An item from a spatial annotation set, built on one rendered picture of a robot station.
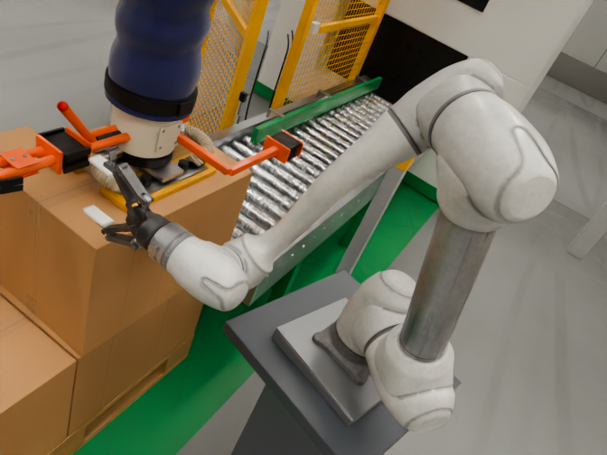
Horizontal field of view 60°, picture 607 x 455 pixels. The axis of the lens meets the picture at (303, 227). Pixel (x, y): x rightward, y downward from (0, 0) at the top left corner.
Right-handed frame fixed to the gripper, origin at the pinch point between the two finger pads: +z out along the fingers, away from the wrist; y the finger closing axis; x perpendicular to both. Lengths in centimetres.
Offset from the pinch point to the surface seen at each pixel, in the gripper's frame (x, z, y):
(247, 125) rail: 140, 49, 48
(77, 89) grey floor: 159, 192, 107
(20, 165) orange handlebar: -9.2, 11.5, -1.2
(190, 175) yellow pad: 34.9, 1.3, 10.5
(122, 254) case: 5.9, -5.8, 19.2
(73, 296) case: -2.6, -0.5, 33.2
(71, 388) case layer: -4, -6, 65
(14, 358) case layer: -14, 5, 53
